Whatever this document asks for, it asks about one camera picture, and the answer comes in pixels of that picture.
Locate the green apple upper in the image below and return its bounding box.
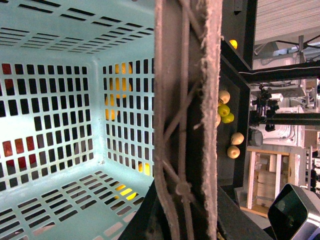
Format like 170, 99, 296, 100
217, 104, 230, 117

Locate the pale pear middle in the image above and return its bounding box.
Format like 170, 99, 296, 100
230, 132, 245, 146

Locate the green apple lower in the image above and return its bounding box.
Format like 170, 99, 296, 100
221, 112, 235, 124

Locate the pale pear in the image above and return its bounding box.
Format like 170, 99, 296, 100
227, 145, 241, 159
230, 132, 245, 146
218, 90, 231, 104

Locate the black fruit display tray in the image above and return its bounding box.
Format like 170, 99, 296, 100
217, 40, 250, 188

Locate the grey camera box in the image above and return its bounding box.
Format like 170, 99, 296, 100
267, 183, 320, 240

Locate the yellow fruit on shelf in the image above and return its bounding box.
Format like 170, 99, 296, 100
229, 39, 238, 50

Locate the pale pear upper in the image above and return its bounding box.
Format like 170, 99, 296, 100
218, 90, 231, 104

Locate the black metal frame bar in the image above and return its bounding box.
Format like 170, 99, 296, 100
238, 60, 320, 84

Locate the light blue plastic basket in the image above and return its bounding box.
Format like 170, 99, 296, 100
0, 0, 155, 240

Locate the green apple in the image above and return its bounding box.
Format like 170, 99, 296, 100
221, 112, 235, 124
217, 104, 230, 117

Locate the pale pear lower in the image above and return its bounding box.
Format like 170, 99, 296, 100
227, 145, 241, 159

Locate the wooden white shelf frame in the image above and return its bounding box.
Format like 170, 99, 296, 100
241, 147, 301, 218

